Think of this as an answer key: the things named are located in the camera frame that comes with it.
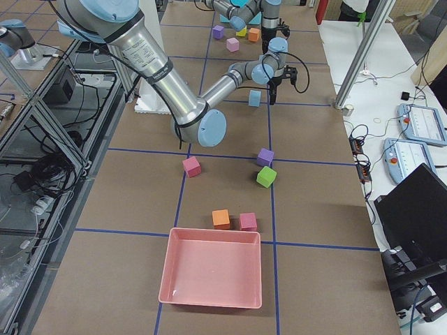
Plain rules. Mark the purple foam block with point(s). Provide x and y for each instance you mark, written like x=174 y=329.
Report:
x=265 y=157
x=218 y=32

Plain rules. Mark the orange foam block right side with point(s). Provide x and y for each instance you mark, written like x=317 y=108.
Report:
x=221 y=219

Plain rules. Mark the orange foam block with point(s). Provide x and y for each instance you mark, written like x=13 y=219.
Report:
x=221 y=219
x=254 y=35

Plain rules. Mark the orange foam block left side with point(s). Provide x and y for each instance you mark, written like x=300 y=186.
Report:
x=254 y=35

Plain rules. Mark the light blue block arm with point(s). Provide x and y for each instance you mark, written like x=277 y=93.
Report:
x=254 y=98

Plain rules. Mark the green foam block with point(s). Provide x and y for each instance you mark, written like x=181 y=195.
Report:
x=266 y=176

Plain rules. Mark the black laptop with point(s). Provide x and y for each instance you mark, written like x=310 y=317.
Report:
x=413 y=216

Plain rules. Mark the teach pendant near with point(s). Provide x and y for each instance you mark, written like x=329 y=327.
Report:
x=402 y=157

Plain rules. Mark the small metal cylinder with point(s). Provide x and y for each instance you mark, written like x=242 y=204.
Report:
x=348 y=110

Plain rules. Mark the aluminium frame post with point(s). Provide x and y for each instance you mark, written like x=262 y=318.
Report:
x=382 y=12

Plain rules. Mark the purple foam block right side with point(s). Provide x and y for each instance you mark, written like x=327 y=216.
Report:
x=265 y=157

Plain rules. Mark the teach pendant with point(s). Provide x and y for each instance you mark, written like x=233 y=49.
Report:
x=402 y=157
x=422 y=124

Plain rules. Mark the pink plastic bin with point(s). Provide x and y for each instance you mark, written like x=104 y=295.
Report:
x=218 y=268

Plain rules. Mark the aluminium side frame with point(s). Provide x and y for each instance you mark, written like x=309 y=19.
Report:
x=53 y=139

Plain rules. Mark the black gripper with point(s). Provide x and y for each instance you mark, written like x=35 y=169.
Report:
x=274 y=82
x=268 y=35

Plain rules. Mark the light pink foam block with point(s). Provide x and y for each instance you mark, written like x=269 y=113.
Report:
x=232 y=44

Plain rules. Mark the blue plastic bin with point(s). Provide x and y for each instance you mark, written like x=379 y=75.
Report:
x=238 y=13

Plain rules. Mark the teach pendant far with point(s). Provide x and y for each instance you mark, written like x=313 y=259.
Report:
x=422 y=124

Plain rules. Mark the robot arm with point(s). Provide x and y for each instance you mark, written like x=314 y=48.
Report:
x=195 y=118
x=269 y=10

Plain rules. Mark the purple foam block left side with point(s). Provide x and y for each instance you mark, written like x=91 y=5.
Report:
x=218 y=32

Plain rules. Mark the dark pink foam block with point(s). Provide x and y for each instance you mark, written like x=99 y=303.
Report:
x=248 y=222

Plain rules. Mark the magenta foam block near pedestal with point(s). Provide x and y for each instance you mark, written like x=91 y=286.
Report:
x=191 y=166

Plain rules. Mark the yellow foam block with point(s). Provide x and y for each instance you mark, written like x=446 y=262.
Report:
x=242 y=32

